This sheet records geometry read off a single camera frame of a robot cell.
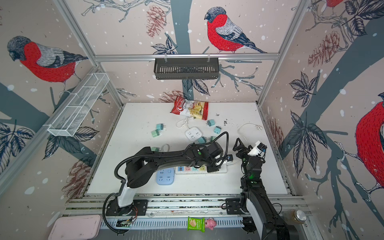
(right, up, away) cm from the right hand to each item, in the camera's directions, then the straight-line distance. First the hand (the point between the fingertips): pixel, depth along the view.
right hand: (242, 143), depth 82 cm
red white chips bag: (-31, +21, +32) cm, 49 cm away
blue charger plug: (-11, +5, +22) cm, 25 cm away
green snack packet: (-26, -35, -14) cm, 46 cm away
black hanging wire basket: (-34, +50, +25) cm, 65 cm away
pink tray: (-83, -37, -13) cm, 91 cm away
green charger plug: (-52, -6, +13) cm, 54 cm away
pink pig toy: (-19, -34, -15) cm, 42 cm away
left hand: (-12, -12, +1) cm, 17 cm away
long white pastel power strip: (-23, -16, +2) cm, 28 cm away
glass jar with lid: (+17, -27, -19) cm, 38 cm away
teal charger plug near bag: (-15, +10, +25) cm, 31 cm away
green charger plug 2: (-54, +3, +20) cm, 58 cm away
